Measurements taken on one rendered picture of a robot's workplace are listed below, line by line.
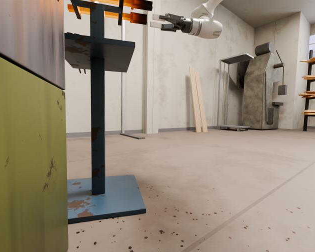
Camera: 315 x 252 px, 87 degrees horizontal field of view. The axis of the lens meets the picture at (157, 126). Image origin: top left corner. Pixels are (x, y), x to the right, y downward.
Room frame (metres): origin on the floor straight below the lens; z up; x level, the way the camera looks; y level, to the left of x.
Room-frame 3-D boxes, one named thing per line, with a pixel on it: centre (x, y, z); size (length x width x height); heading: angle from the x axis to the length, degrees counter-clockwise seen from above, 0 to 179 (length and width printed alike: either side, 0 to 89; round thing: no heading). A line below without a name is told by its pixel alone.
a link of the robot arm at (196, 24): (1.04, -0.21, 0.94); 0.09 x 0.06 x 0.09; 14
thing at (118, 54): (0.79, 0.29, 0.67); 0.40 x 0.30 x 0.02; 15
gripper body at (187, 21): (1.02, -0.13, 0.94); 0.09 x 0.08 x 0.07; 104
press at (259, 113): (5.33, -3.33, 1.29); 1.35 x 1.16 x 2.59; 127
